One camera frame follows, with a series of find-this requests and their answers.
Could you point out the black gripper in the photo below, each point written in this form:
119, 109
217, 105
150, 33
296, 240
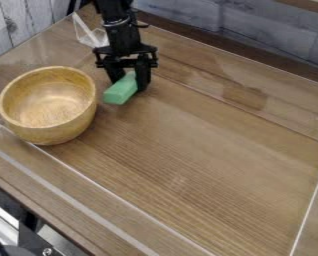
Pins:
125, 43

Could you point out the green rectangular block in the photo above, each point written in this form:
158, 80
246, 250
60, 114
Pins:
122, 90

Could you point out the wooden bowl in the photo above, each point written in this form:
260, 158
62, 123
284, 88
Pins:
48, 104

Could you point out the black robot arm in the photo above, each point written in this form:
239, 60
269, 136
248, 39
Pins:
115, 9

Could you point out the clear acrylic corner bracket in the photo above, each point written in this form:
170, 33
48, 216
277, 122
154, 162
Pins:
93, 38

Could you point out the black metal bracket with bolt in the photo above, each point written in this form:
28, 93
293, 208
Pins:
32, 242

